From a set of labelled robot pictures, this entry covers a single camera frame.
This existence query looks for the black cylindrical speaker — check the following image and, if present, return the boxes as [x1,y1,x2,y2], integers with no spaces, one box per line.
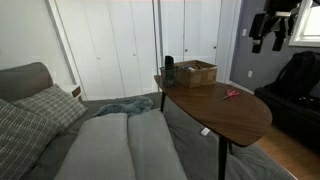
[164,55,175,71]

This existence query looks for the small items inside box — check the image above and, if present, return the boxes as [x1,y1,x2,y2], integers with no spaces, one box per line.
[178,64,203,72]

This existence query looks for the grey sofa bed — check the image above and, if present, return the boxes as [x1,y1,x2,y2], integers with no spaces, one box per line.
[0,61,298,180]

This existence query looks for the large plaid pillow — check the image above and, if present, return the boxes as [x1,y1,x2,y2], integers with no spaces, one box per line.
[0,97,61,180]

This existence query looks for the white fabric tag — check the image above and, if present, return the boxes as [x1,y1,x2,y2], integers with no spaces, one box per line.
[200,127,212,137]

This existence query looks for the brown cardboard box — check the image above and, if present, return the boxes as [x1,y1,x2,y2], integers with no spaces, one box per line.
[173,59,219,89]

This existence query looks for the blue crumpled blanket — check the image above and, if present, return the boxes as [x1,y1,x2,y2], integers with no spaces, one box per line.
[91,95,154,118]

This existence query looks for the small plaid pillow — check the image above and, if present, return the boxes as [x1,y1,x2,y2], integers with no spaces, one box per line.
[11,83,89,134]

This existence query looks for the white wooden nightstand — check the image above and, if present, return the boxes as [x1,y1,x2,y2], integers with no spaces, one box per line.
[61,84,83,101]

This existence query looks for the dark mesh pen cup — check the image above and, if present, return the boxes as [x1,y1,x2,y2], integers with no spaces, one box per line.
[159,66,179,89]

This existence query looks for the black backpack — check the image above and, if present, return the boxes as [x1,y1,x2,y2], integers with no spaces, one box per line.
[272,50,320,98]

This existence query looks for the red handled scissors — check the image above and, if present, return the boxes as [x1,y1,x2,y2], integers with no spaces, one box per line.
[222,89,240,101]

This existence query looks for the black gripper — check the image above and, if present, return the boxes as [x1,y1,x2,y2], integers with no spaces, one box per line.
[248,10,299,54]

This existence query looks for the white closet doors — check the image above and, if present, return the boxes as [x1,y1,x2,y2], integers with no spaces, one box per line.
[46,0,239,101]

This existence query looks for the white window frame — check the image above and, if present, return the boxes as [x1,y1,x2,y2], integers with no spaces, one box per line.
[288,0,320,48]

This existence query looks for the wooden table with black legs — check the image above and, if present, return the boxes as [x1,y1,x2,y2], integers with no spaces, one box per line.
[153,74,273,180]

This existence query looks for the light grey folded duvet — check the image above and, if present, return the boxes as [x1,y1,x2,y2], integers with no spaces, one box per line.
[54,109,188,180]

